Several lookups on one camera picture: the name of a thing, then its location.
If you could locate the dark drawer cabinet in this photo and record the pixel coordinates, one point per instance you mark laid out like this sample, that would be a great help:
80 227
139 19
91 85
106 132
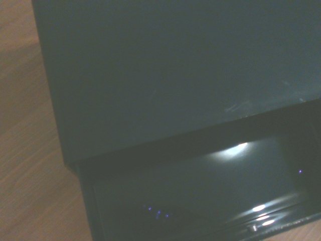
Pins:
163 70

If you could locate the dark open drawer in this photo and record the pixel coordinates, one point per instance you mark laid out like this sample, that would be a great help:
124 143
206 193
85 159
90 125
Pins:
200 185

